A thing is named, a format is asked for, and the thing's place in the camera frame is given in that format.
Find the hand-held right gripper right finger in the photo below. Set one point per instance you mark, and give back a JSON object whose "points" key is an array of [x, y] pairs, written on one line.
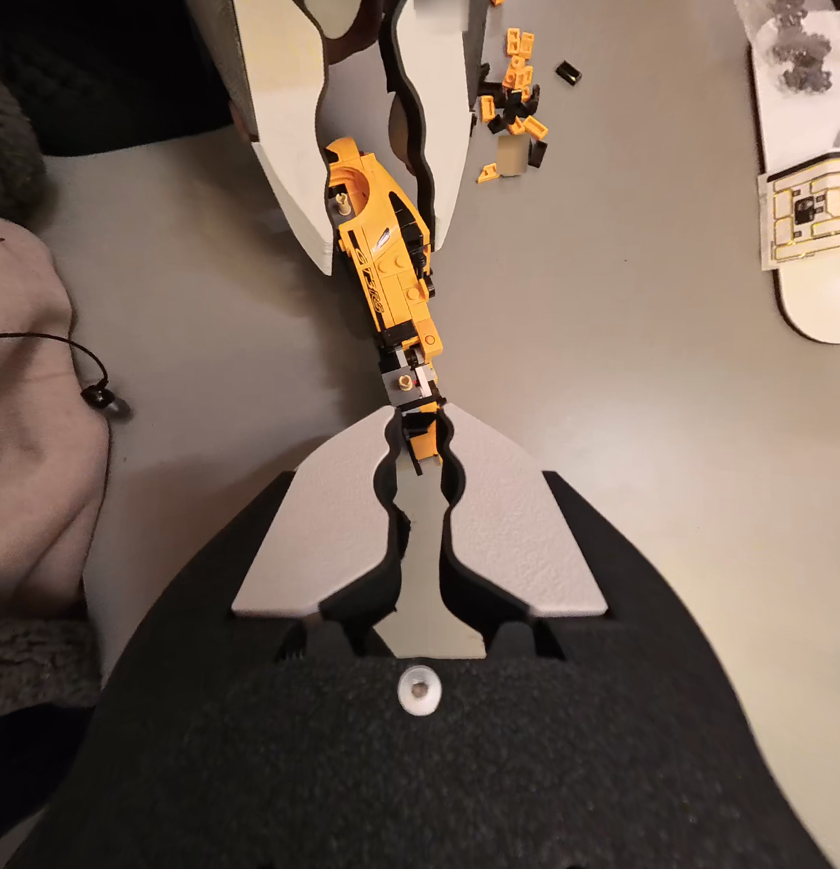
{"points": [[529, 537]]}

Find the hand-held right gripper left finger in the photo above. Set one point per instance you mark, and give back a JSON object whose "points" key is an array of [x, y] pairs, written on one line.
{"points": [[311, 537]]}

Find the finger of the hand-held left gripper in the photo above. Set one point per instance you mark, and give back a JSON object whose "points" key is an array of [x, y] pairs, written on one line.
{"points": [[291, 122], [440, 109]]}

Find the pile of small lego pieces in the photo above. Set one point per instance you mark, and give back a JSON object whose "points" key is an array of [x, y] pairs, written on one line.
{"points": [[522, 102]]}

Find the orange lego car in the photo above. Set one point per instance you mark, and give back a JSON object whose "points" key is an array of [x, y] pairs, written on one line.
{"points": [[386, 272]]}

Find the lego sticker sheet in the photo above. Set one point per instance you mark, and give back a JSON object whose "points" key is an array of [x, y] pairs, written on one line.
{"points": [[807, 211]]}

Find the pink shirt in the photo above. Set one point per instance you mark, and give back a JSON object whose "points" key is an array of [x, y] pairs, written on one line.
{"points": [[33, 462]]}

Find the grey fleece jacket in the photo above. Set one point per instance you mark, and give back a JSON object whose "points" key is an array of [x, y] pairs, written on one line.
{"points": [[26, 666]]}

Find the translucent plastic bag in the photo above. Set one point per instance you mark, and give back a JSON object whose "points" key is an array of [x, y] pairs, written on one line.
{"points": [[800, 41]]}

